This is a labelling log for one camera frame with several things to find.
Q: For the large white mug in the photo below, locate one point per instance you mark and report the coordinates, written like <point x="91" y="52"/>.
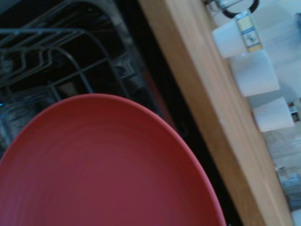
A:
<point x="255" y="74"/>

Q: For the yellow printed box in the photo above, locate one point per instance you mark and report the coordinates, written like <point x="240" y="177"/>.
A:
<point x="249" y="33"/>

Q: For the small white cup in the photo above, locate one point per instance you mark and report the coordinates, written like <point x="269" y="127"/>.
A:
<point x="274" y="115"/>

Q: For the red plate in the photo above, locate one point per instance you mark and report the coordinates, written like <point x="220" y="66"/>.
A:
<point x="105" y="164"/>

